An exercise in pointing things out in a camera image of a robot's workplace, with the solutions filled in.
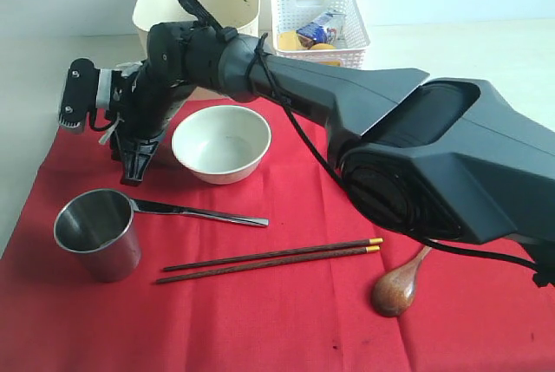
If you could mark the yellow lemon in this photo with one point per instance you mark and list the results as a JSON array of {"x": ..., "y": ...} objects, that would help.
[{"x": 326, "y": 46}]

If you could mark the yellow cheese wedge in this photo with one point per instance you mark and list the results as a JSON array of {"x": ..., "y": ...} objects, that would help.
[{"x": 289, "y": 41}]

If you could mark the red tablecloth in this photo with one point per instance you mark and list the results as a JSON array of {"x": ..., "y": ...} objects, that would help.
[{"x": 469, "y": 314}]

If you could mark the white perforated plastic basket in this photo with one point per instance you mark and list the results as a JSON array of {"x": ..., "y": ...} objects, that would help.
[{"x": 351, "y": 46}]

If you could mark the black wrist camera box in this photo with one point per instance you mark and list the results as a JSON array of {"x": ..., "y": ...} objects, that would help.
[{"x": 86, "y": 98}]

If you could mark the brown wooden spoon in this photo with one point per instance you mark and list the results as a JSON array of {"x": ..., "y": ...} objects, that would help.
[{"x": 394, "y": 292}]

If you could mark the white enamel bowl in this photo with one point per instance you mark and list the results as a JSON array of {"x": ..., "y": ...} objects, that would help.
[{"x": 223, "y": 144}]

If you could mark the blue white milk carton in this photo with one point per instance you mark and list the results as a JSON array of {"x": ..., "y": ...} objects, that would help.
[{"x": 325, "y": 28}]

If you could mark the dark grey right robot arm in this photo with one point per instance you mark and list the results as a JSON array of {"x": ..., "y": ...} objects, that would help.
[{"x": 444, "y": 161}]

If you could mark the lower brown wooden chopstick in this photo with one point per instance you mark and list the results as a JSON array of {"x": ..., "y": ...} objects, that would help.
[{"x": 360, "y": 250}]

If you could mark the stainless steel cup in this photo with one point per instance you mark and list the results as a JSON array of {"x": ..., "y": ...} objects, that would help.
[{"x": 97, "y": 227}]

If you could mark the brown wooden chopstick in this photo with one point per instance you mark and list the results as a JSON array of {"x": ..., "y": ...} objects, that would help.
[
  {"x": 274, "y": 254},
  {"x": 360, "y": 250}
]

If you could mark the steel table knife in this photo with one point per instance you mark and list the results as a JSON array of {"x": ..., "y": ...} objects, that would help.
[{"x": 152, "y": 207}]

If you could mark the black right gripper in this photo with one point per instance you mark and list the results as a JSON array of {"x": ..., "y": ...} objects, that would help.
[{"x": 145, "y": 107}]

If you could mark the upper brown wooden chopstick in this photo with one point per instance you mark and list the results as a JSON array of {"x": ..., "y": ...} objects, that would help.
[{"x": 274, "y": 254}]

